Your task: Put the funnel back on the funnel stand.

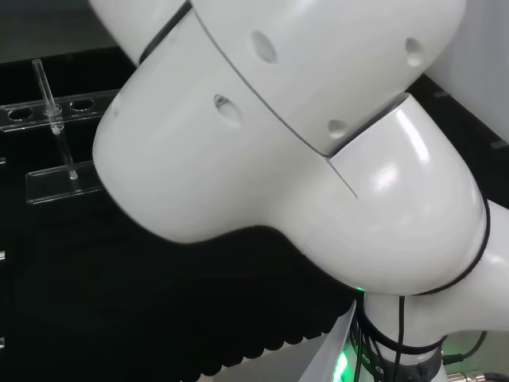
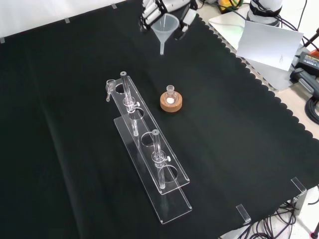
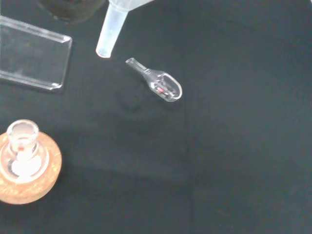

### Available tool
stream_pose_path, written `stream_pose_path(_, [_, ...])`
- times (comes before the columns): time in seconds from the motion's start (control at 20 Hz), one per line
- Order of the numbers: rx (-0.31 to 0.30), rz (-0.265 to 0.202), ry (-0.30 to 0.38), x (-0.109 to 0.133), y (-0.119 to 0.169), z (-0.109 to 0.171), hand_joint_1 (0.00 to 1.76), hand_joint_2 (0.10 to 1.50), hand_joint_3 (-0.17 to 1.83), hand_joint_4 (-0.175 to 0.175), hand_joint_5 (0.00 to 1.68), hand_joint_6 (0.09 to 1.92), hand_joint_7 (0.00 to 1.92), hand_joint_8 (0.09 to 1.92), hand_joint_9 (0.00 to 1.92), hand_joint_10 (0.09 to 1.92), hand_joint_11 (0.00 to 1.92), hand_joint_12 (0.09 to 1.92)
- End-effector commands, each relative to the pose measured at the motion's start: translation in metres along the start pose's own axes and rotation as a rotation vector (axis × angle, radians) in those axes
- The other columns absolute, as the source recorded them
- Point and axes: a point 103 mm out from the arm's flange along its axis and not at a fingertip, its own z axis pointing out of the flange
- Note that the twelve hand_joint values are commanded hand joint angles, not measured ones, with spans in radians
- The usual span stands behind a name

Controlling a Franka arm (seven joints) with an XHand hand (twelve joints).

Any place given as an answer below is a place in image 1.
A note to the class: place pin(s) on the clear funnel stand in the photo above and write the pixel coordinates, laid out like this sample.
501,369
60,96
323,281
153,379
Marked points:
59,119

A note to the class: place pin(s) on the black bench cloth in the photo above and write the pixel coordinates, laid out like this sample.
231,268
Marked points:
119,298

